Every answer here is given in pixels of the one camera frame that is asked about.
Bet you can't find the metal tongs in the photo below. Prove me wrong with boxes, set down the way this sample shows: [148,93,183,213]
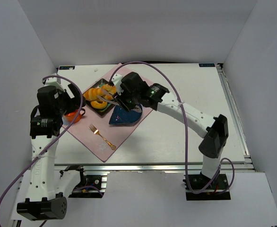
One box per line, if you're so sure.
[97,89,120,105]

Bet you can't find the croissant bread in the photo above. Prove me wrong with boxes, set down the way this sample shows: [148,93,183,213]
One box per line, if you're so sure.
[90,100,108,109]
[101,84,116,96]
[83,87,104,101]

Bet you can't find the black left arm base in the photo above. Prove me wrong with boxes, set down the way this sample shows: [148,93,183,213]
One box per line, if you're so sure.
[60,165,104,199]

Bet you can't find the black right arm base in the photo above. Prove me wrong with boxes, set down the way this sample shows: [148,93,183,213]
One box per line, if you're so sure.
[183,174,231,201]

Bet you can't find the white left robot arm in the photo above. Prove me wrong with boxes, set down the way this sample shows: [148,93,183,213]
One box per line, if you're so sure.
[16,73,85,221]

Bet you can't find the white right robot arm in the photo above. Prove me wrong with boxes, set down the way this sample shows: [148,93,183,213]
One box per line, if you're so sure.
[111,72,229,179]

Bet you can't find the orange mug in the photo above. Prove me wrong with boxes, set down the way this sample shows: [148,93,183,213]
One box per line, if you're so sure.
[64,108,86,123]

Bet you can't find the blue leaf-shaped plate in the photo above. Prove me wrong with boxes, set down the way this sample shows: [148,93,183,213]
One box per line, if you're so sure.
[109,105,143,126]

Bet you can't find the black square plate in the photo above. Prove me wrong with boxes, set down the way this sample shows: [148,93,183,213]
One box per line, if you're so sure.
[83,78,116,117]

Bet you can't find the gold fork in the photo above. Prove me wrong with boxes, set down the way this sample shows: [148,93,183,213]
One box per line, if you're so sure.
[89,124,117,150]

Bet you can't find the pink placemat cloth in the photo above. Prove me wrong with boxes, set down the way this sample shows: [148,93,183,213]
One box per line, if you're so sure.
[62,62,158,163]

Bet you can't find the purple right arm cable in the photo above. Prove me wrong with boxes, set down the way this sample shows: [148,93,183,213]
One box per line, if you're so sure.
[108,61,235,195]

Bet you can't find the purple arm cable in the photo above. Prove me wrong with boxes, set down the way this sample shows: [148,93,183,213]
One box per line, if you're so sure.
[0,75,86,227]
[108,61,235,195]

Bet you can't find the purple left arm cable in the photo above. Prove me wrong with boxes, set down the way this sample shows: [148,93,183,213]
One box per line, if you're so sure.
[0,75,86,227]

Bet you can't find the aluminium table frame rail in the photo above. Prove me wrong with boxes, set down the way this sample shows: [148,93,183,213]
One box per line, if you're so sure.
[216,63,255,170]

